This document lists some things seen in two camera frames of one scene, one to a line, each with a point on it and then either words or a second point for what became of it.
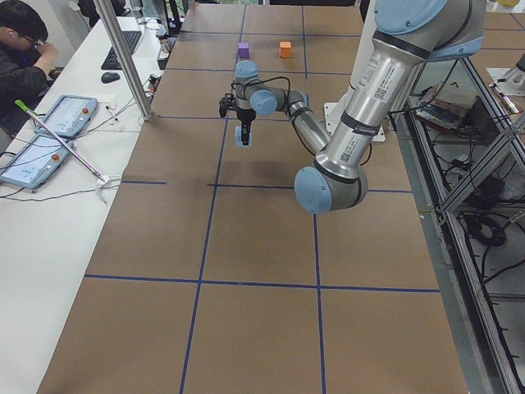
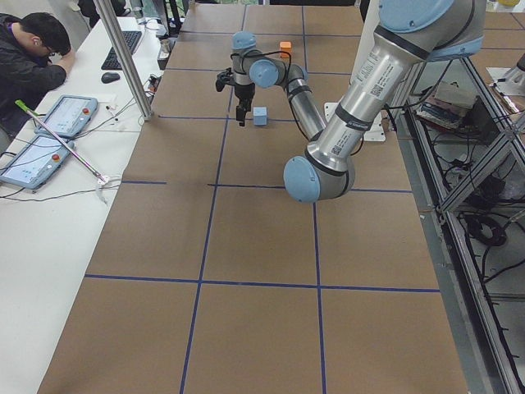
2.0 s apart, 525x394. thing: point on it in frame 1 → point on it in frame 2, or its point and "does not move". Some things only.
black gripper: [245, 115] → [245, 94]
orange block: [285, 49] does not move
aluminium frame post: [125, 58] does not move
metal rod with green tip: [27, 110] does not move
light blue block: [239, 139] → [260, 116]
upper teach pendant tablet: [70, 116] does not move
